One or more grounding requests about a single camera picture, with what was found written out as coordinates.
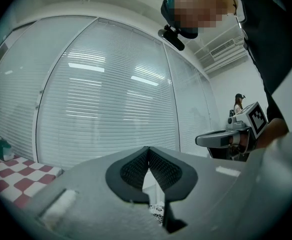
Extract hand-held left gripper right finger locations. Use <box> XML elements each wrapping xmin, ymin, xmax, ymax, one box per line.
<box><xmin>149</xmin><ymin>146</ymin><xmax>257</xmax><ymax>240</ymax></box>

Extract black head-worn camera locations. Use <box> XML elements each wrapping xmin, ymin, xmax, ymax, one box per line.
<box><xmin>157</xmin><ymin>24</ymin><xmax>186</xmax><ymax>51</ymax></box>

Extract red checkered cloth table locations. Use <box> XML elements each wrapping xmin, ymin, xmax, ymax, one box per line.
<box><xmin>0</xmin><ymin>140</ymin><xmax>62</xmax><ymax>210</ymax></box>

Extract ceiling air vent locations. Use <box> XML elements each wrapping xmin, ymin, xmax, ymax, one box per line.
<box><xmin>209</xmin><ymin>38</ymin><xmax>237</xmax><ymax>58</ymax></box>

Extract round floral cushion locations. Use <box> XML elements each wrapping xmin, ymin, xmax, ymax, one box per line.
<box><xmin>148</xmin><ymin>202</ymin><xmax>166</xmax><ymax>227</ymax></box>

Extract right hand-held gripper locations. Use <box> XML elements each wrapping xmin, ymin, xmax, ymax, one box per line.
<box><xmin>195</xmin><ymin>101</ymin><xmax>269</xmax><ymax>155</ymax></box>

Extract person's black shirt torso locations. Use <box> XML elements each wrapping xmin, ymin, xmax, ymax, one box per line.
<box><xmin>224</xmin><ymin>0</ymin><xmax>292</xmax><ymax>125</ymax></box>

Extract person's head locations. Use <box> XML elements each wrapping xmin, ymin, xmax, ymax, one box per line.
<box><xmin>160</xmin><ymin>0</ymin><xmax>234</xmax><ymax>40</ymax></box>

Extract glass partition with blinds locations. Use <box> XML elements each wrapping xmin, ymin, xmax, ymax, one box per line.
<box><xmin>0</xmin><ymin>15</ymin><xmax>221</xmax><ymax>171</ymax></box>

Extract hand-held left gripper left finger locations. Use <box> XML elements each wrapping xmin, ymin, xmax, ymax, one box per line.
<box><xmin>33</xmin><ymin>146</ymin><xmax>167</xmax><ymax>240</ymax></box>

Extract white wooden chair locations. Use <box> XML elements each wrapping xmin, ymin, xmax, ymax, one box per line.
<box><xmin>142</xmin><ymin>170</ymin><xmax>166</xmax><ymax>206</ymax></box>

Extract person's right forearm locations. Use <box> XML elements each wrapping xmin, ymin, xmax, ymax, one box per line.
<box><xmin>257</xmin><ymin>117</ymin><xmax>291</xmax><ymax>150</ymax></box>

